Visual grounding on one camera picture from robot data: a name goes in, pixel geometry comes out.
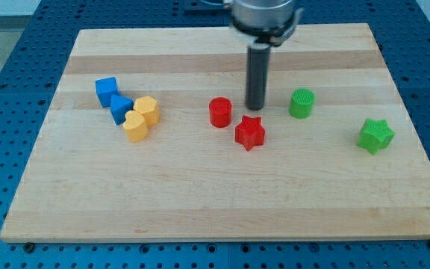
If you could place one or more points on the red cylinder block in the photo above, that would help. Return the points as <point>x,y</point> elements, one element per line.
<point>220,112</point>

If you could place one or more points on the blue cube block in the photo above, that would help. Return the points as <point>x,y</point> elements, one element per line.
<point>105,88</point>

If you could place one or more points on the red star block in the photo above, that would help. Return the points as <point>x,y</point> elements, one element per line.
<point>250,132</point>

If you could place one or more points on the yellow heart block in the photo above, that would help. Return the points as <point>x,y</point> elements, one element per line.
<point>135,126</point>

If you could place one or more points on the wooden board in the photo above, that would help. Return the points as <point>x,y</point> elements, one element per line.
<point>85,181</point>

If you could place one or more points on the blue triangle block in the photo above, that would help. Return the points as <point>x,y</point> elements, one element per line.
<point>119,106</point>

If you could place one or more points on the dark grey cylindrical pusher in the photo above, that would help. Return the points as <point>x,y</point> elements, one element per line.
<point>257,63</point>

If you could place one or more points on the green cylinder block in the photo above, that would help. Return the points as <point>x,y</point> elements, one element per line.
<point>301,103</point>

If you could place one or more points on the green star block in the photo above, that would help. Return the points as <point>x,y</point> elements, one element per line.
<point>375,135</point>

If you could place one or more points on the yellow pentagon block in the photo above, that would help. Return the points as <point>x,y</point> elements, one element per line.
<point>149,108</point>

